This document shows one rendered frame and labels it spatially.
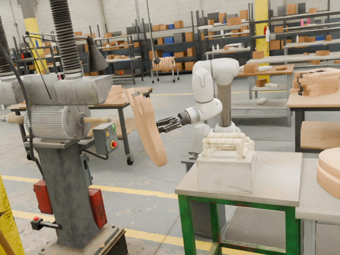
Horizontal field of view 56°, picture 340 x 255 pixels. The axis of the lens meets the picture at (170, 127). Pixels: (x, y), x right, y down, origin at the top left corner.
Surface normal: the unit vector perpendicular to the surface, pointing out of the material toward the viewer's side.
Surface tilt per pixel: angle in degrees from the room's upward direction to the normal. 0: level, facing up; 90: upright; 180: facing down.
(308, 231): 90
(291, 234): 90
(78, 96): 90
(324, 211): 0
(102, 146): 90
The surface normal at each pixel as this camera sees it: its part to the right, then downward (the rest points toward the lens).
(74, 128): 0.86, 0.11
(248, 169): -0.35, 0.32
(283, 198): -0.12, -0.95
